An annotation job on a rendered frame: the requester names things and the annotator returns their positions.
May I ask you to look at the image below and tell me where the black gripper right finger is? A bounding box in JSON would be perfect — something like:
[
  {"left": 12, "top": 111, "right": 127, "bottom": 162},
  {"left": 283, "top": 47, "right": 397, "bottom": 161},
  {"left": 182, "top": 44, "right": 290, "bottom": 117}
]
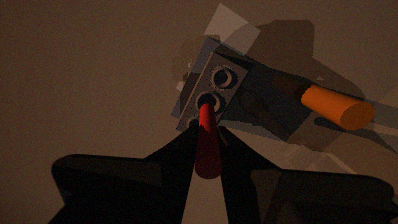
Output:
[{"left": 217, "top": 126, "right": 394, "bottom": 224}]

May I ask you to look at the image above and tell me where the red peg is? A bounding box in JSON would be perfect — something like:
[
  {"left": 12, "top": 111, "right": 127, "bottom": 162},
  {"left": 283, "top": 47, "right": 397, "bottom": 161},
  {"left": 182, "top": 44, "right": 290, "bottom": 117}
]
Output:
[{"left": 195, "top": 103, "right": 222, "bottom": 179}]

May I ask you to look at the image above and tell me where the orange cylinder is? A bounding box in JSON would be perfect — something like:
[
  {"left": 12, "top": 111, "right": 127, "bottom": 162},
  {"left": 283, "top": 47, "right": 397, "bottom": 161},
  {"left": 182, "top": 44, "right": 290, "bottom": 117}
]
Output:
[{"left": 294, "top": 83, "right": 375, "bottom": 130}]

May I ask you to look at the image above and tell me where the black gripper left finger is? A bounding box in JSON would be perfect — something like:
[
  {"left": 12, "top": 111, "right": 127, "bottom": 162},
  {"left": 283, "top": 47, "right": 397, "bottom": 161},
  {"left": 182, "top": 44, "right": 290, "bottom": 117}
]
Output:
[{"left": 52, "top": 124, "right": 199, "bottom": 224}]

